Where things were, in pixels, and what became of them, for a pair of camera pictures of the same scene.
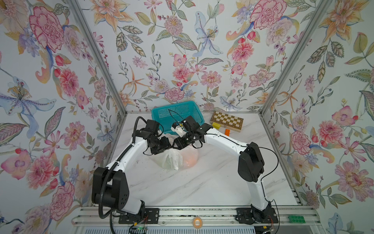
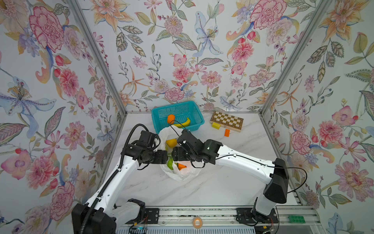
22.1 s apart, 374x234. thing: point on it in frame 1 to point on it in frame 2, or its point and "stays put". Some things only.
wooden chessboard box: x=230 y=122 stays put
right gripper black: x=179 y=144 to x=177 y=154
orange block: x=227 y=132 stays put
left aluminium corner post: x=99 y=52 stays put
